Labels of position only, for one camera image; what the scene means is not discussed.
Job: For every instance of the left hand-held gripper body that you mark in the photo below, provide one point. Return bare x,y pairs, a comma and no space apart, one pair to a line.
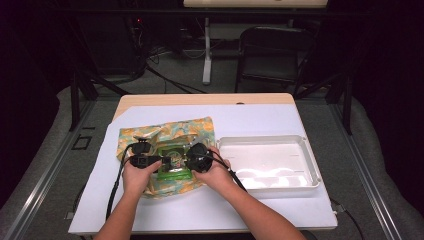
141,160

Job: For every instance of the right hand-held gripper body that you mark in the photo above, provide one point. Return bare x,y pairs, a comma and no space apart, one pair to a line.
199,158

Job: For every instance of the green clear pouch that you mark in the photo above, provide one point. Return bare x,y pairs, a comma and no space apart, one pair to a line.
173,171

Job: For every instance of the teal citrus print cloth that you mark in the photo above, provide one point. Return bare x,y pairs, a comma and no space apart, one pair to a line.
196,128

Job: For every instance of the person's left hand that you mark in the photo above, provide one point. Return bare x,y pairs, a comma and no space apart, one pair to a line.
136,181

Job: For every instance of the person's right hand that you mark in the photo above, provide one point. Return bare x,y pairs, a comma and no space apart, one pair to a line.
216,175

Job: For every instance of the white paper sheet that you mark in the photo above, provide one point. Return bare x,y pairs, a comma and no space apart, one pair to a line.
233,116

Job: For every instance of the wooden table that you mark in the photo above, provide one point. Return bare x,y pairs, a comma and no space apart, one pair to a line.
200,99

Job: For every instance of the white plastic tray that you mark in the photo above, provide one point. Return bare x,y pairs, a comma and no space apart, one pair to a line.
266,160

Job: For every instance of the black metal stand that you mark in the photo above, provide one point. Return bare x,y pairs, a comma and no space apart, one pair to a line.
346,100
83,86

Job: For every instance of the white table leg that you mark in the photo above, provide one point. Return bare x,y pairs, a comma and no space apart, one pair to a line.
207,56

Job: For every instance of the black folding chair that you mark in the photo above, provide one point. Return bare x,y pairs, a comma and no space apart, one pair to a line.
273,56

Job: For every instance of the aluminium floor rail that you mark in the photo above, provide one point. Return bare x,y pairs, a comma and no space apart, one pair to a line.
366,173
43,180

